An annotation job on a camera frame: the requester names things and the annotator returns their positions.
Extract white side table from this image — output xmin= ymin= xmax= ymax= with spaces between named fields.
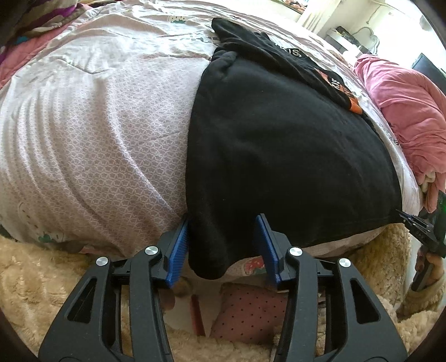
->
xmin=326 ymin=26 xmax=380 ymax=58

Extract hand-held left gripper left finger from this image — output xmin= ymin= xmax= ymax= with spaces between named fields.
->
xmin=38 ymin=214 xmax=192 ymax=362

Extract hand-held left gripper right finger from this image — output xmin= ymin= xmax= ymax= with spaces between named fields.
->
xmin=255 ymin=213 xmax=408 ymax=362

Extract pink crumpled blanket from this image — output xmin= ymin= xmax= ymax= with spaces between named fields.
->
xmin=355 ymin=54 xmax=446 ymax=190

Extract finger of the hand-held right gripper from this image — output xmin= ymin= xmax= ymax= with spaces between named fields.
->
xmin=395 ymin=209 xmax=420 ymax=227

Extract person's right forearm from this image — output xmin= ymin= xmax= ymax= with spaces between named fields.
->
xmin=397 ymin=275 xmax=446 ymax=319

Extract dark monitor screen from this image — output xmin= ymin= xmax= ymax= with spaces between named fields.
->
xmin=412 ymin=53 xmax=446 ymax=87

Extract pale pink patterned bed sheet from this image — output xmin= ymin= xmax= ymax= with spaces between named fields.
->
xmin=0 ymin=0 xmax=424 ymax=256

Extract black long-sleeve sweater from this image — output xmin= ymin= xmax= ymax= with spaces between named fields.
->
xmin=186 ymin=17 xmax=406 ymax=280

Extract purple striped blanket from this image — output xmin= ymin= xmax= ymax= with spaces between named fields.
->
xmin=0 ymin=0 xmax=86 ymax=47

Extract person's right hand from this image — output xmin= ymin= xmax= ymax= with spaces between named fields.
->
xmin=426 ymin=252 xmax=446 ymax=281

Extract pink polka dot pants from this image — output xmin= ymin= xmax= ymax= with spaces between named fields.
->
xmin=209 ymin=283 xmax=291 ymax=347

